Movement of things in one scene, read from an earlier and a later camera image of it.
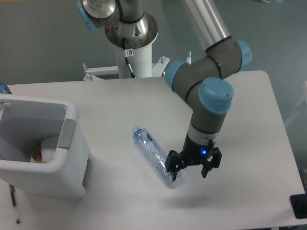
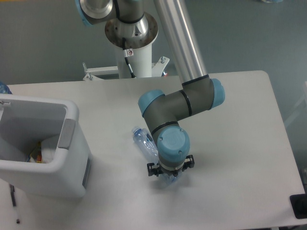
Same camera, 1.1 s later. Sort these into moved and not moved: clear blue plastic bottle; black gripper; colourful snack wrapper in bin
Moved: black gripper
Not moved: colourful snack wrapper in bin; clear blue plastic bottle
